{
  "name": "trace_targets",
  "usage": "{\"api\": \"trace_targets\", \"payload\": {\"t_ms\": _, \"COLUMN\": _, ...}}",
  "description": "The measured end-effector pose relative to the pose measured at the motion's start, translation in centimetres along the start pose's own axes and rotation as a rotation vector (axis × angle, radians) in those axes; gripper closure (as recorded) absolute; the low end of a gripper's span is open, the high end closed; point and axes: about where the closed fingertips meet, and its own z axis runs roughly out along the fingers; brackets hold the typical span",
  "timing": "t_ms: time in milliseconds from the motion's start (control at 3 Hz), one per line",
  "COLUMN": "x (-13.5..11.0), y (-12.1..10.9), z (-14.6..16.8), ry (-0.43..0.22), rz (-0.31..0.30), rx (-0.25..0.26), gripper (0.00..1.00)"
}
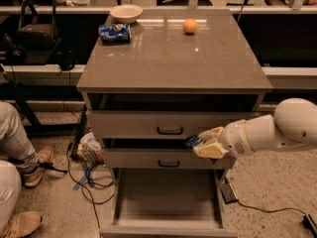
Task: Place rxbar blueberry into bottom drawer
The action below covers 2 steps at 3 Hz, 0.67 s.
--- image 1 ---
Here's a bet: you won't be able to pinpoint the blue rxbar blueberry wrapper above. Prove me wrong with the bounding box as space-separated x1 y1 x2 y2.
184 135 205 158

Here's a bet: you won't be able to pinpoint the grey drawer cabinet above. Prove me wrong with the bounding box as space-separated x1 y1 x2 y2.
76 7 274 238

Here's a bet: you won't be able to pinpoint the tan sneaker upper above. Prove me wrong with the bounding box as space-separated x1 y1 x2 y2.
23 146 53 188

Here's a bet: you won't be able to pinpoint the tan sneaker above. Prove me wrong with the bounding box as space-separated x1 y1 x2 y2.
23 146 53 188
0 211 43 238

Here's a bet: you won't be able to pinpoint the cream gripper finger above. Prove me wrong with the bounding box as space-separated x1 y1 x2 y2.
193 142 228 160
198 126 223 142

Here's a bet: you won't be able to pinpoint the crumpled snack bag floor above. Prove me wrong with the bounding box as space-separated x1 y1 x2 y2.
77 132 103 164

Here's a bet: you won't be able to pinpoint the person leg beige trousers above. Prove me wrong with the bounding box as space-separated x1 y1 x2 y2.
0 102 39 163

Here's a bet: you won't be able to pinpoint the tan sneaker lower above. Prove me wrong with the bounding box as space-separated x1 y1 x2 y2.
0 211 43 238

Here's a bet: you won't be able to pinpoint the black power adapter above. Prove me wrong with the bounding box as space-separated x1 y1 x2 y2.
220 183 238 204

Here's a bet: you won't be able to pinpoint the middle grey drawer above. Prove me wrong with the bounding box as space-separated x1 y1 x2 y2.
101 149 236 170

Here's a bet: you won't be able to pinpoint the blue pepsi can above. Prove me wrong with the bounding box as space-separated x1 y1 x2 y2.
98 24 131 45

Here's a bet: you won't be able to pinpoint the black floor cables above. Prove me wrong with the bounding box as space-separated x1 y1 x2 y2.
65 109 117 230

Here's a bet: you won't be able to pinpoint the orange fruit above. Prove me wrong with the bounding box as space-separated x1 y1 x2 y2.
183 19 197 34

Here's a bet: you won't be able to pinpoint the top grey drawer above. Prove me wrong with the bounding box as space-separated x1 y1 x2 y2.
86 110 259 139

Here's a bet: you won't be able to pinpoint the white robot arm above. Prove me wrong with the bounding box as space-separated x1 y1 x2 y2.
185 98 317 160

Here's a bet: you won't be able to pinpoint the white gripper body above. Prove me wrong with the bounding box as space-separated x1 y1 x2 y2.
219 120 253 158

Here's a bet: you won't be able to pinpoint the black headphones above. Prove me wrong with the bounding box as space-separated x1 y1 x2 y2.
56 51 75 71

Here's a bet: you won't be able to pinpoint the open bottom grey drawer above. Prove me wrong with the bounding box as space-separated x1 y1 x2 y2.
100 169 238 238

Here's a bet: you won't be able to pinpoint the white bowl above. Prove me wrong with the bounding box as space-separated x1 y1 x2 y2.
110 4 143 24

